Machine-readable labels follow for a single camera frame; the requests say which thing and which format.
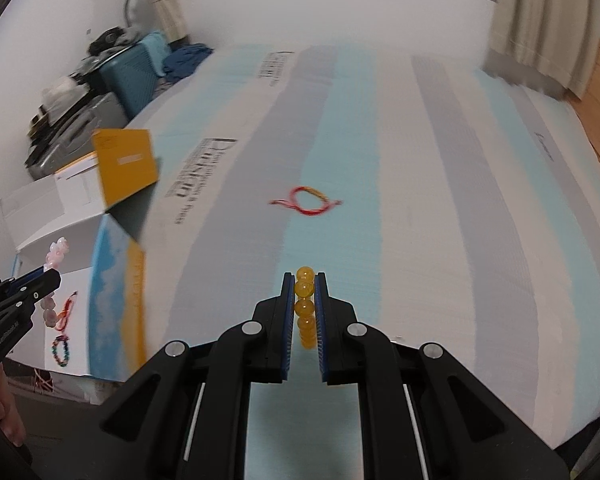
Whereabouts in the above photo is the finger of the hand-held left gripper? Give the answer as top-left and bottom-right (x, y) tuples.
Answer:
(0, 269), (63, 314)
(0, 265), (49, 297)

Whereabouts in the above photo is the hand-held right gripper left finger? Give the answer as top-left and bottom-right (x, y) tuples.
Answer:
(45, 272), (293, 480)

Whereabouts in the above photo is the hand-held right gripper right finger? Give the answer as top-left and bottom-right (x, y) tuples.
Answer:
(317, 272), (571, 480)

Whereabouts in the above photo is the red braided bracelet gold bar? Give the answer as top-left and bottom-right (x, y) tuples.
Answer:
(54, 292), (79, 331)

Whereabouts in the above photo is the yellow bead bracelet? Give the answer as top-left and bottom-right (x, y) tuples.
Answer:
(294, 264), (317, 351)

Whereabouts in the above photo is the pale pink bead bracelet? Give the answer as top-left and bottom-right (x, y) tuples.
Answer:
(39, 238), (70, 329)

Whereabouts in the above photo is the multicoloured glass bead bracelet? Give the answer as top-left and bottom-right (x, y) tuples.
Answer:
(49, 337), (74, 369)

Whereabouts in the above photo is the blue and yellow cardboard box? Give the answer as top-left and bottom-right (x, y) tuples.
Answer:
(0, 175), (148, 379)

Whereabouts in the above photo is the person's left hand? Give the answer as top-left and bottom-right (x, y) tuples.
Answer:
(0, 360), (29, 449)

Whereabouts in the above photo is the yellow and white cardboard box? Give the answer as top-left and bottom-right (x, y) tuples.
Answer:
(54, 128), (161, 212)

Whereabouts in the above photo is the grey suitcase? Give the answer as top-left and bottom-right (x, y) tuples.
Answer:
(24, 92), (129, 182)

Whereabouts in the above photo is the striped bed mattress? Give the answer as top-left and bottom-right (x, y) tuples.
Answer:
(94, 42), (600, 480)

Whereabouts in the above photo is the white plastic bag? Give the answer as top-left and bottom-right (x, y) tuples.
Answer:
(41, 74), (82, 107)

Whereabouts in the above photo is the teal suitcase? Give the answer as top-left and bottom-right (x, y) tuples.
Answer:
(97, 32), (174, 122)

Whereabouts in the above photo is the dark clothes pile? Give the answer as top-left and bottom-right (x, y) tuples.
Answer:
(87, 27), (142, 57)

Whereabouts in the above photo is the dark blue clothing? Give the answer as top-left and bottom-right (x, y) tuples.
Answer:
(162, 43), (215, 82)

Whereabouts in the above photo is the hanging beige curtain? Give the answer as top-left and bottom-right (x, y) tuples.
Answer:
(482, 0), (600, 104)

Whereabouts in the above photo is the thin red cord bracelet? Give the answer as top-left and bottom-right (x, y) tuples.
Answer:
(268, 185), (344, 219)

